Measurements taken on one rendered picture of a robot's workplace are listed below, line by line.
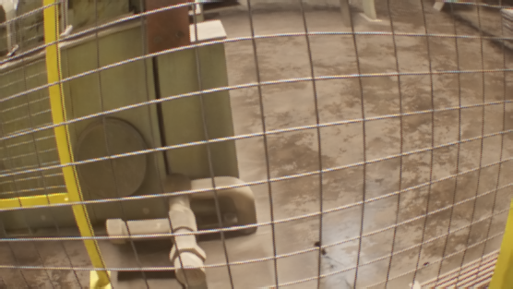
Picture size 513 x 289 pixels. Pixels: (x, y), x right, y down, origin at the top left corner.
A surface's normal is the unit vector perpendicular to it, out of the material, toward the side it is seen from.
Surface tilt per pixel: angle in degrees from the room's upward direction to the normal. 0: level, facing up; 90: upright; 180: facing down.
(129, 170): 91
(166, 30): 90
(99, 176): 91
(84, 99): 90
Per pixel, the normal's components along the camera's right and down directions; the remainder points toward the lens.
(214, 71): 0.13, 0.42
